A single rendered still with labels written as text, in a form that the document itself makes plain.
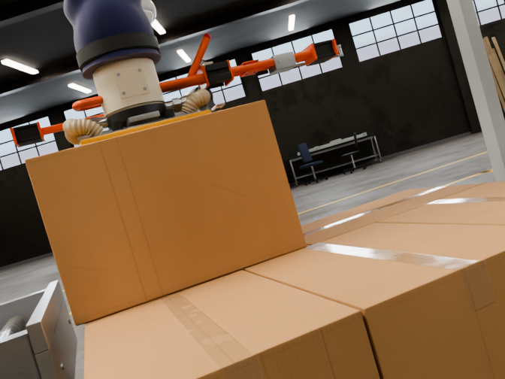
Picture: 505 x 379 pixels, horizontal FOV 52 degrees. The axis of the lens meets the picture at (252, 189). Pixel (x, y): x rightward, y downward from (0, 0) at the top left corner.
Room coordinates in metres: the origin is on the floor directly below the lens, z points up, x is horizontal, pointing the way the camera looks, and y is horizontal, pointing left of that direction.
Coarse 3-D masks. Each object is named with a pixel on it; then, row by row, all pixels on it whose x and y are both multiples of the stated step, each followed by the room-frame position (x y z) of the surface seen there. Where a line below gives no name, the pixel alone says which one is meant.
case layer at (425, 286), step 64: (448, 192) 1.57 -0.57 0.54; (320, 256) 1.18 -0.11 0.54; (384, 256) 1.00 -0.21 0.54; (448, 256) 0.87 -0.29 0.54; (128, 320) 1.10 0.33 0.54; (192, 320) 0.94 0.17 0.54; (256, 320) 0.83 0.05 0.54; (320, 320) 0.74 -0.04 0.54; (384, 320) 0.74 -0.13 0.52; (448, 320) 0.77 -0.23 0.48
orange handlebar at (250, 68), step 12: (252, 60) 1.53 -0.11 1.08; (264, 60) 1.55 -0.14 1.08; (300, 60) 1.62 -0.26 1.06; (240, 72) 1.53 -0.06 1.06; (252, 72) 1.56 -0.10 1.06; (168, 84) 1.45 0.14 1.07; (180, 84) 1.47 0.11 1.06; (192, 84) 1.52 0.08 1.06; (96, 96) 1.40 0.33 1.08; (84, 108) 1.42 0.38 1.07; (48, 132) 1.62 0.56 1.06
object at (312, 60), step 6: (318, 42) 1.59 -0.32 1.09; (324, 42) 1.60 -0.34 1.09; (330, 42) 1.61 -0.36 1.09; (306, 48) 1.62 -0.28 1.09; (312, 48) 1.58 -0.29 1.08; (318, 48) 1.60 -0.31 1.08; (324, 48) 1.60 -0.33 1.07; (330, 48) 1.61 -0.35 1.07; (336, 48) 1.60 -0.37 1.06; (312, 54) 1.59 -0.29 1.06; (318, 54) 1.60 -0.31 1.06; (324, 54) 1.60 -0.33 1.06; (330, 54) 1.60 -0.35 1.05; (336, 54) 1.61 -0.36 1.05; (312, 60) 1.60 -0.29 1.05; (318, 60) 1.61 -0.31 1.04; (324, 60) 1.64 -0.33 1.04
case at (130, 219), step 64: (192, 128) 1.29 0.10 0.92; (256, 128) 1.34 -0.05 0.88; (64, 192) 1.20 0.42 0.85; (128, 192) 1.24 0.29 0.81; (192, 192) 1.28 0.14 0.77; (256, 192) 1.32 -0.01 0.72; (64, 256) 1.19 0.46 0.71; (128, 256) 1.23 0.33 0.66; (192, 256) 1.27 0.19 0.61; (256, 256) 1.31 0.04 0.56
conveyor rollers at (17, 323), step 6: (12, 318) 1.56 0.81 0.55; (18, 318) 1.56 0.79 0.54; (6, 324) 1.48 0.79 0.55; (12, 324) 1.47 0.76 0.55; (18, 324) 1.50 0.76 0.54; (24, 324) 1.58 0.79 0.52; (6, 330) 1.39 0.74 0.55; (12, 330) 1.40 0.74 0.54; (18, 330) 1.46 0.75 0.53; (0, 336) 1.32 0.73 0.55; (6, 336) 1.32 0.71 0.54
